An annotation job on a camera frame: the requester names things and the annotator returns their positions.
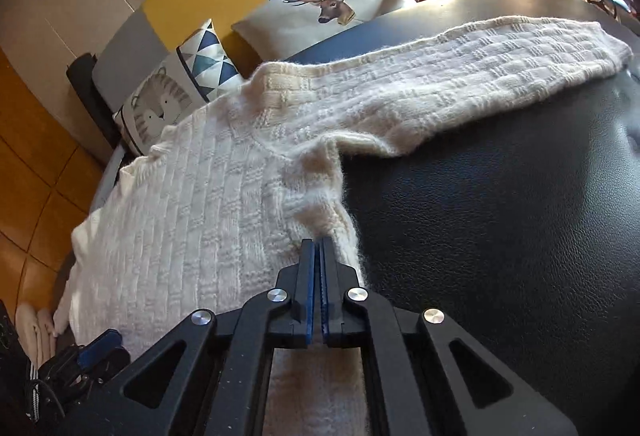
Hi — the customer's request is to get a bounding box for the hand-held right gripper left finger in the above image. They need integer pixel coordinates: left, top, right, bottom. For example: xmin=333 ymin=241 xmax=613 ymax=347
xmin=60 ymin=238 xmax=317 ymax=436

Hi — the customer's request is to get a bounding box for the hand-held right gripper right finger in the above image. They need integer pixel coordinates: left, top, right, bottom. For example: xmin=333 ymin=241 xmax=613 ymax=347
xmin=319 ymin=236 xmax=576 ymax=436

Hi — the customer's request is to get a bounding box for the wooden wardrobe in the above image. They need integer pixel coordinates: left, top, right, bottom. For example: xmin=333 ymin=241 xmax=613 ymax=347
xmin=0 ymin=48 xmax=116 ymax=317

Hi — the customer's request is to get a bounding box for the tiger print pillow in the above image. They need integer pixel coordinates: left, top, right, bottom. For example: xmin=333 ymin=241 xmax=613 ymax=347
xmin=114 ymin=18 xmax=246 ymax=157

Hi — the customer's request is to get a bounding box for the cream knit sweater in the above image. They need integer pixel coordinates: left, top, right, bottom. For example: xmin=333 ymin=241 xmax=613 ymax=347
xmin=52 ymin=15 xmax=632 ymax=436

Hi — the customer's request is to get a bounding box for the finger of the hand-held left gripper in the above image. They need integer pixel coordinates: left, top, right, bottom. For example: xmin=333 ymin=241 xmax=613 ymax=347
xmin=75 ymin=329 xmax=126 ymax=370

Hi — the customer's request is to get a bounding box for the deer print pillow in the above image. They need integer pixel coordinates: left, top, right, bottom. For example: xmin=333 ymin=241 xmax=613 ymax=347
xmin=231 ymin=0 xmax=416 ymax=62

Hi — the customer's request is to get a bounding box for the black leather pad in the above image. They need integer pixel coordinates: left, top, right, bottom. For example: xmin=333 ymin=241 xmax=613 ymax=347
xmin=290 ymin=0 xmax=640 ymax=436

